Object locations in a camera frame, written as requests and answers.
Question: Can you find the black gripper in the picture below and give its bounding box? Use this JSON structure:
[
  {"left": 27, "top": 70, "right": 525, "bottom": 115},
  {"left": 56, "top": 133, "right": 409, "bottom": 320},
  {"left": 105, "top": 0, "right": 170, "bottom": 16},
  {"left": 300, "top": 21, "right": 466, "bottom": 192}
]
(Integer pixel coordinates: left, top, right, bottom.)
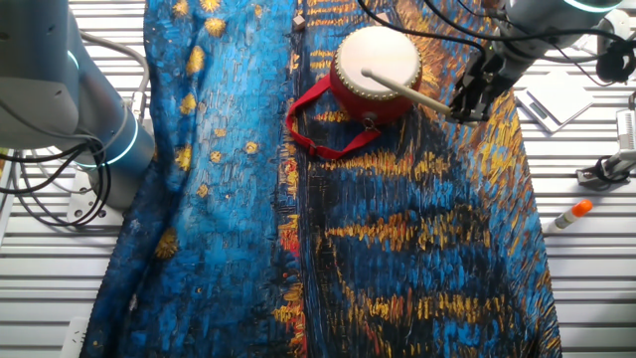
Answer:
[{"left": 448, "top": 46, "right": 509, "bottom": 125}]

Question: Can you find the pale wooden drumstick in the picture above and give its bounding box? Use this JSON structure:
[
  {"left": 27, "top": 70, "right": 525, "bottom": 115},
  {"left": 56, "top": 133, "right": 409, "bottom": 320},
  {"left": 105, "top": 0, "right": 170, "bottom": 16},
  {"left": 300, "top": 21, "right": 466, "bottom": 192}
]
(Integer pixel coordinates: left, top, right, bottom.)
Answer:
[{"left": 360, "top": 67, "right": 456, "bottom": 118}]

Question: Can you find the red drum with white head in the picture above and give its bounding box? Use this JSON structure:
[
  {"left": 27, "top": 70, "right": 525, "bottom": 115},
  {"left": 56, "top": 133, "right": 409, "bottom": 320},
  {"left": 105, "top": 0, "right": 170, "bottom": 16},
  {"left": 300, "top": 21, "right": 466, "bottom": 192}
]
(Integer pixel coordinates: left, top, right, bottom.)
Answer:
[{"left": 328, "top": 25, "right": 424, "bottom": 127}]

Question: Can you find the white digital kitchen scale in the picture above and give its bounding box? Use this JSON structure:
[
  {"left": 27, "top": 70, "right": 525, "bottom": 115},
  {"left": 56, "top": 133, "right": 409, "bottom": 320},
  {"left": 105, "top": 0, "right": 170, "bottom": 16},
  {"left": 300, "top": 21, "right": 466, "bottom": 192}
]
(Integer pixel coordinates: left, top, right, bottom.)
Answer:
[{"left": 513, "top": 69, "right": 596, "bottom": 135}]

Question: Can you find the orange capped glue stick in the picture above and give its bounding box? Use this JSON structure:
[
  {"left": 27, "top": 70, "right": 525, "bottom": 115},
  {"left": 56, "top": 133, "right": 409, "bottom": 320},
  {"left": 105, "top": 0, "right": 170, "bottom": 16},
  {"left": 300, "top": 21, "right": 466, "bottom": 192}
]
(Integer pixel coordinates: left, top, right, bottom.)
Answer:
[{"left": 543, "top": 198, "right": 594, "bottom": 236}]

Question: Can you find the blue starry painting print cloth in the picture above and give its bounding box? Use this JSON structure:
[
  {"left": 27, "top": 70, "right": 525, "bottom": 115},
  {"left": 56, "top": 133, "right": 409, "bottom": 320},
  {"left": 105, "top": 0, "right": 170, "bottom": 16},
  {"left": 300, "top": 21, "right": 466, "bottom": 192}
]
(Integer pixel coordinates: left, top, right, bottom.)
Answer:
[{"left": 79, "top": 0, "right": 563, "bottom": 358}]

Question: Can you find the white flat strip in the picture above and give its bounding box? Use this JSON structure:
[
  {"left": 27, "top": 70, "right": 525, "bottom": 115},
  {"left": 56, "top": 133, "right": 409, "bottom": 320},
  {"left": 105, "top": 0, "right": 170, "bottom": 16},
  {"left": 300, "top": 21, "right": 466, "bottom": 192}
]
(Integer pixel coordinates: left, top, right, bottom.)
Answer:
[{"left": 58, "top": 316, "right": 91, "bottom": 358}]

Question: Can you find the black coiled cable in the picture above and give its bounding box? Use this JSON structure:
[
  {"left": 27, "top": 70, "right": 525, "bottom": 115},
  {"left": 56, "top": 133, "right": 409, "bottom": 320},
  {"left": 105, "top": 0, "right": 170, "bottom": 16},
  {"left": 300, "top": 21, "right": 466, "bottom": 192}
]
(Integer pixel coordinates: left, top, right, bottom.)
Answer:
[{"left": 591, "top": 154, "right": 620, "bottom": 184}]

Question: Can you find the small grey camera on stand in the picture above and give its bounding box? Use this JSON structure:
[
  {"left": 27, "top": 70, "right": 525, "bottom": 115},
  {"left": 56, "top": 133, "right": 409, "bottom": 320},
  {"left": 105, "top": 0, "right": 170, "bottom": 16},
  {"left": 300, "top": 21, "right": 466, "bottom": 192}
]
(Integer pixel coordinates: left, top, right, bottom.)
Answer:
[{"left": 574, "top": 107, "right": 636, "bottom": 192}]

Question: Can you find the red drum strap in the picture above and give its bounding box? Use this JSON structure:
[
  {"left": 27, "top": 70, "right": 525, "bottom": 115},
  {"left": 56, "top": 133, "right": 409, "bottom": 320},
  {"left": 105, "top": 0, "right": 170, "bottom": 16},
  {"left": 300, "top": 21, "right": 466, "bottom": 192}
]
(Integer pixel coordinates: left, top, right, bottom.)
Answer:
[{"left": 284, "top": 74, "right": 385, "bottom": 162}]

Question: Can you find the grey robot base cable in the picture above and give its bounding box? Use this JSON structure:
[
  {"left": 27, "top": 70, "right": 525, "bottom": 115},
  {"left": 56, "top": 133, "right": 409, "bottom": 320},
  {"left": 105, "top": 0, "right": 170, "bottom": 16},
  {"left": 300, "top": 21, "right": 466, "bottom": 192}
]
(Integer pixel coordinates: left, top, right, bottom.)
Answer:
[{"left": 78, "top": 29, "right": 152, "bottom": 123}]

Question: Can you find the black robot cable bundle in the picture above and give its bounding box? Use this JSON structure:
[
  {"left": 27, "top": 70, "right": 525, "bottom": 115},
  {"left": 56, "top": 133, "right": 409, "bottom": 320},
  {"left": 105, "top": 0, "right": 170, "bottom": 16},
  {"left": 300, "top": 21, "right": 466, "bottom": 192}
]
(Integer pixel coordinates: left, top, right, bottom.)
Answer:
[{"left": 0, "top": 140, "right": 114, "bottom": 229}]

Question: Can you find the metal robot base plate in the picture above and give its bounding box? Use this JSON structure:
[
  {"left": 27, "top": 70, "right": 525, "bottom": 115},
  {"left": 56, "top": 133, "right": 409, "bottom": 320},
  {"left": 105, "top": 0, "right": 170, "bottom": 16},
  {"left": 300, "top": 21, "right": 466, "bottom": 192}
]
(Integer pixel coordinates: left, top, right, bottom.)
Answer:
[{"left": 66, "top": 167, "right": 126, "bottom": 229}]

